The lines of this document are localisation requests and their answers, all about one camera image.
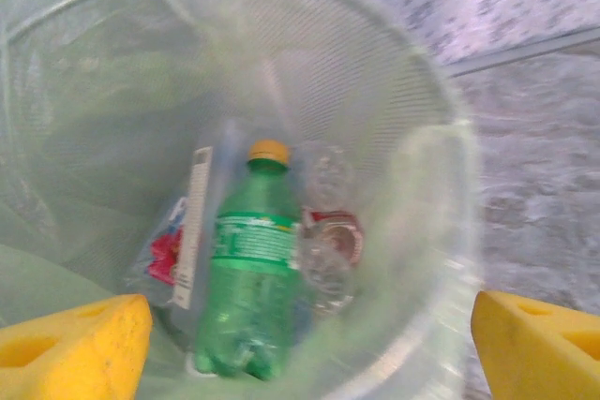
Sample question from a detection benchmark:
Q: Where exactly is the aluminium frame rail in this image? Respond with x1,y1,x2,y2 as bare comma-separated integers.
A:
444,27,600,81

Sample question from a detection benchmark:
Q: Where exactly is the green bottle yellow cap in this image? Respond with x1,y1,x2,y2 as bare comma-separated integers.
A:
192,139,304,381

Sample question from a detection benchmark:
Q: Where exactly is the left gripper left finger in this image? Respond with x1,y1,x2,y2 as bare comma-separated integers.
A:
0,293,155,400

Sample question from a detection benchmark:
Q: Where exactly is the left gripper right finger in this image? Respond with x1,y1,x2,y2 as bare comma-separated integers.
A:
471,289,600,400

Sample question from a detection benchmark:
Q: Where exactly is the white mesh waste bin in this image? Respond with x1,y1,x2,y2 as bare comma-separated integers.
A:
0,0,484,400

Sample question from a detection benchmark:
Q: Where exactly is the clear bottle red label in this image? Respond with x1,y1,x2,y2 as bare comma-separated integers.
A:
294,205,368,321

